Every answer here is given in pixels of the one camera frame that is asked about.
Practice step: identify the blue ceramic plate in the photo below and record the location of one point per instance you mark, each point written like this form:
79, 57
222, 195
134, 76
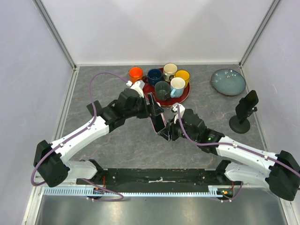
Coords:
228, 82

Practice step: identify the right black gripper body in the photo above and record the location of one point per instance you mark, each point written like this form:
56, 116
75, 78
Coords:
176, 130

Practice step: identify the red round tray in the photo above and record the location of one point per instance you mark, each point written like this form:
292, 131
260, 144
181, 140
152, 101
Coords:
147, 89

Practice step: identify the black round-base phone stand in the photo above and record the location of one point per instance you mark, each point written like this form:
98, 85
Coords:
240, 123

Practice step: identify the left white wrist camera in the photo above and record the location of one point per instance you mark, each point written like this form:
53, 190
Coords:
137, 86

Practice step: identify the grey glass mug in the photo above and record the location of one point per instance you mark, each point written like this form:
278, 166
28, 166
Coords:
162, 91

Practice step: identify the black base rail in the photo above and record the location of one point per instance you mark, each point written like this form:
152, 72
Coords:
127, 179

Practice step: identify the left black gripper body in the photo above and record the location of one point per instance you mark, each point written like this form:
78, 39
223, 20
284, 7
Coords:
140, 109

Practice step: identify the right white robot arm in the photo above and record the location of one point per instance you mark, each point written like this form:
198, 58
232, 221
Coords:
280, 173

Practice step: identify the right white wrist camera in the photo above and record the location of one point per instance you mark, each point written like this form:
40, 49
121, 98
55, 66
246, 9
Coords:
178, 107

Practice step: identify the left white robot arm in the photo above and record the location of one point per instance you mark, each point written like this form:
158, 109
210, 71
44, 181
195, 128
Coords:
53, 160

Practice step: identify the slotted cable duct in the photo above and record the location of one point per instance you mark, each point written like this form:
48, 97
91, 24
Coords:
89, 191

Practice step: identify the black folding phone stand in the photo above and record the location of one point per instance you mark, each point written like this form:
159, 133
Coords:
97, 108

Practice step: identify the yellow mug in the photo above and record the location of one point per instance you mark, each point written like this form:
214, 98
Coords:
185, 75

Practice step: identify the orange mug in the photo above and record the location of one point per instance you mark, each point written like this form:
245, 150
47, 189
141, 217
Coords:
135, 74

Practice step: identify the white speckled mug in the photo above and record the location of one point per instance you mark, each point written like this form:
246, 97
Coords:
169, 70

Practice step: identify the light blue white mug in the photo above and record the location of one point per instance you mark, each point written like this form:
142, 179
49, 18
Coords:
177, 85

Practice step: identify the dark blue mug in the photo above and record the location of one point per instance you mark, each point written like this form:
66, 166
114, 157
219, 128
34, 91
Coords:
153, 76

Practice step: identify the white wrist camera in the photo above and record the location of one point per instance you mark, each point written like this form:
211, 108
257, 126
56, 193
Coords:
137, 86
178, 107

